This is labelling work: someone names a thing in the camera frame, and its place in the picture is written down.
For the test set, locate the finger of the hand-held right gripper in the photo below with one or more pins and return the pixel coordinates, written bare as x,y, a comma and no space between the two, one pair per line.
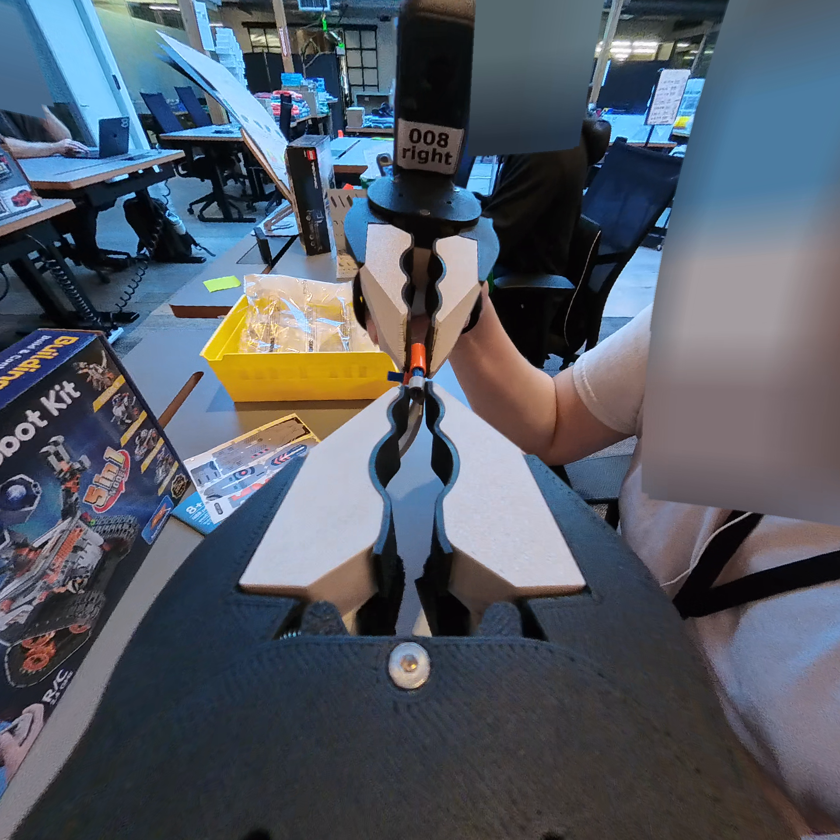
384,282
459,282

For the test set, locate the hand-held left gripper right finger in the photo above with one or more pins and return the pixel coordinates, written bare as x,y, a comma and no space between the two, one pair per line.
512,525

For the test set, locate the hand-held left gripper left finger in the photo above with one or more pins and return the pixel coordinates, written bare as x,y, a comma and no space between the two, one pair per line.
315,525

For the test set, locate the orange connector brick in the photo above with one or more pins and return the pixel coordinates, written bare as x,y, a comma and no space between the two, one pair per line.
417,358

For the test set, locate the grey curved panel brick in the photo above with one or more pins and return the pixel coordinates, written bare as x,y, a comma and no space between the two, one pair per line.
413,420

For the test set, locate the person's right forearm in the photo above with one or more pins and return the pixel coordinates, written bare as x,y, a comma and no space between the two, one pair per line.
558,407

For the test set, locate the grey desk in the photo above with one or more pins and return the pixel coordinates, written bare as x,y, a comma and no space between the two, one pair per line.
190,354

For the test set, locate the wooden top office desk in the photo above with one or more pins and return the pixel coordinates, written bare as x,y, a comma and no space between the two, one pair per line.
98,167

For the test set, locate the person's right hand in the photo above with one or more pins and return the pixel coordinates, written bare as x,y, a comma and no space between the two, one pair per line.
482,348

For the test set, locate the white pegboard panel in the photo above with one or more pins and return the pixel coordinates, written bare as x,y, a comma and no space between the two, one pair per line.
344,229

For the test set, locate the printed sticker sheet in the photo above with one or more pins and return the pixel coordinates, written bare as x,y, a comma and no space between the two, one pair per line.
249,459

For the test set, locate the clear plastic bags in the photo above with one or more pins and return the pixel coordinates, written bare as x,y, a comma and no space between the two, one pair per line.
295,315

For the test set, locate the black mesh chair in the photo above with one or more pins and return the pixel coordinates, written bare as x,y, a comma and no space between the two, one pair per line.
600,479

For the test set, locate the black product box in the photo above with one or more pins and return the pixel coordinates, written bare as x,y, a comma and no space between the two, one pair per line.
310,197

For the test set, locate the blue printed manual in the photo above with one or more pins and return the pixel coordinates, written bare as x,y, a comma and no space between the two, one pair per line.
193,508

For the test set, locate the yellow plastic bin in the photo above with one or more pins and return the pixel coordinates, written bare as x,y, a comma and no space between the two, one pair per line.
295,380

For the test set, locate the green sticky note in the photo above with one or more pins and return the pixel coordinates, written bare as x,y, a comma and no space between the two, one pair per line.
222,283

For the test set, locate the black office chair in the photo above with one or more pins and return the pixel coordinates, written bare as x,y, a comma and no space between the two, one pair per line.
623,216

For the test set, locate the large cardboard sheet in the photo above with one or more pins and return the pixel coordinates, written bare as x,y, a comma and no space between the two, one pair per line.
229,111

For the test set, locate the black backpack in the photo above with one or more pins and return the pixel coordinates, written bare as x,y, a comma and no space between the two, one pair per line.
161,229

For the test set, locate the white notice board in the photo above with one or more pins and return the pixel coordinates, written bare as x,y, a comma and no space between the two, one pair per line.
668,97

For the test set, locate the blue toy kit box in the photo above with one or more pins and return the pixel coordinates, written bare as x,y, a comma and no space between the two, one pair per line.
72,492

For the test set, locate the grey laptop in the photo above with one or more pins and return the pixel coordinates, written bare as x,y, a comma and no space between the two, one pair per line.
113,136

